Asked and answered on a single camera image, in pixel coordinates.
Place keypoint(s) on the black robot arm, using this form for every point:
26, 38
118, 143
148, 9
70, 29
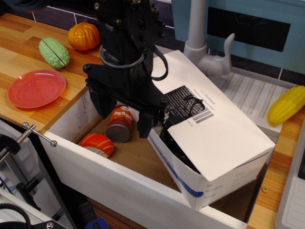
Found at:
130, 30

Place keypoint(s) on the toy salmon sushi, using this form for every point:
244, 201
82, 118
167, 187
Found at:
99, 144

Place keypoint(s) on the yellow toy corn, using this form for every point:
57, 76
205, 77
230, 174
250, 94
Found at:
286, 105

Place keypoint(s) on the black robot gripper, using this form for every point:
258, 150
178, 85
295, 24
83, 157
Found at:
131, 84

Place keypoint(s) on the blue toy appliance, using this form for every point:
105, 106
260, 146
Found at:
270, 32

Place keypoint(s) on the pink plastic plate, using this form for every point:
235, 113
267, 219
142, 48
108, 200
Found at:
36, 88

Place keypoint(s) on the white toy sink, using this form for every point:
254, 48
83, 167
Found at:
133, 182

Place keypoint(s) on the white cardboard box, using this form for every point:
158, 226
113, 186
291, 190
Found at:
226, 148

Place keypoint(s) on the orange beans can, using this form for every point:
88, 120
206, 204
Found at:
120, 124

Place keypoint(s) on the orange toy pumpkin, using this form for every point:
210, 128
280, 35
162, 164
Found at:
84, 36

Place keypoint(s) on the metal clamp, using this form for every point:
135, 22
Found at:
12, 146

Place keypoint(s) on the white drying rack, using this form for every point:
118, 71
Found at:
254, 96

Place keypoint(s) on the green toy bitter melon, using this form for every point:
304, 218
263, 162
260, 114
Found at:
54, 53

